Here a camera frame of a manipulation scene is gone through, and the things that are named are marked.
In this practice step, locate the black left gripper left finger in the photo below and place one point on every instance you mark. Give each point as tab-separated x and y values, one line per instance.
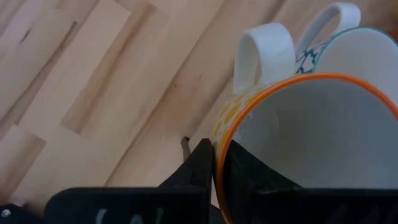
140	205

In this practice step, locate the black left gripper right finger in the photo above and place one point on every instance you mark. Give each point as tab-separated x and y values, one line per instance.
280	205

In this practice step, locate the yellow patterned mug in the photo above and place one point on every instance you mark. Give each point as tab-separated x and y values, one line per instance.
311	130

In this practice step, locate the blue crackle patterned mug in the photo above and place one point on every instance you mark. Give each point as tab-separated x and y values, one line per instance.
357	53

